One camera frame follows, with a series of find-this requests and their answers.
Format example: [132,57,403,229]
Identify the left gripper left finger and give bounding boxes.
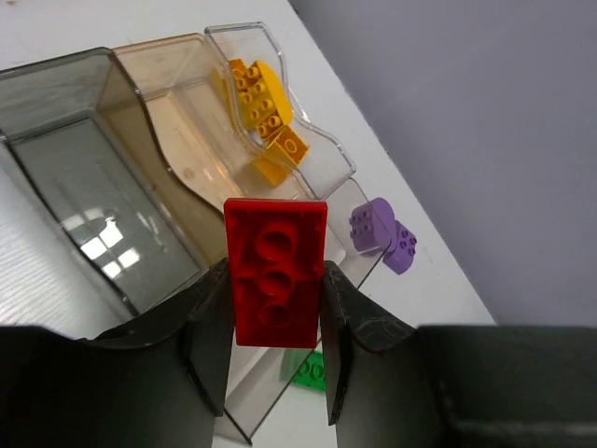
[1,260,233,447]

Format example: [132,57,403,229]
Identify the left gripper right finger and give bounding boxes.
[321,262,596,447]

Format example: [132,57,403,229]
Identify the red long lego brick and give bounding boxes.
[224,198,328,349]

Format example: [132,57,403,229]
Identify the yellow square lego brick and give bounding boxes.
[251,126,310,188]

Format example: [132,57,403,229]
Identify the yellow rounded lego brick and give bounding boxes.
[248,60,293,128]

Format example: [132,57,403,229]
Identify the green lego brick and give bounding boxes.
[280,349,326,392]

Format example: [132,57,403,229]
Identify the long clear tray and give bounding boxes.
[215,178,389,446]

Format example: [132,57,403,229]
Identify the purple small lego brick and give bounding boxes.
[382,220,418,274]

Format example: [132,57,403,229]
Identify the purple rounded lego brick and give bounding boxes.
[349,197,396,256]

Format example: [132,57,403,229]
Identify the clear container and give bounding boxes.
[204,21,355,200]

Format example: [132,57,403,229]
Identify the smoky grey container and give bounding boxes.
[1,48,205,316]

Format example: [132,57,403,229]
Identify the yellow long lego brick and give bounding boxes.
[229,59,281,139]

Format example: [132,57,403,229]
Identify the amber container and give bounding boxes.
[115,34,260,265]

